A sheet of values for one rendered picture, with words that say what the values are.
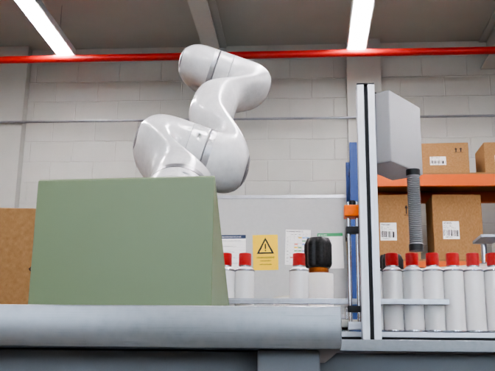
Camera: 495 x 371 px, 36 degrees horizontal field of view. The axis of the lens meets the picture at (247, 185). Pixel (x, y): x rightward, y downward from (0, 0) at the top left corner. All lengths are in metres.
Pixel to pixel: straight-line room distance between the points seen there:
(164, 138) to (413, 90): 5.57
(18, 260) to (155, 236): 0.65
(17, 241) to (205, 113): 0.50
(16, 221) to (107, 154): 5.17
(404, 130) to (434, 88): 4.95
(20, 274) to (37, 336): 0.96
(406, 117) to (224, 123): 0.62
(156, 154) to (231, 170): 0.15
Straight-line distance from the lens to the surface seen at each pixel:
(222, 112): 1.59
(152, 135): 1.45
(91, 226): 1.15
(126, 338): 0.74
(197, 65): 1.82
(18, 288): 1.71
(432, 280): 2.02
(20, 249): 1.73
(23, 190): 7.03
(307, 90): 6.84
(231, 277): 2.01
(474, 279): 2.04
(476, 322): 2.03
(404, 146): 1.98
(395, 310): 2.00
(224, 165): 1.46
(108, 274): 1.13
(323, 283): 2.26
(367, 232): 1.87
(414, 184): 1.97
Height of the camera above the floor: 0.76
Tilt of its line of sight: 14 degrees up
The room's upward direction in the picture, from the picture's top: 1 degrees clockwise
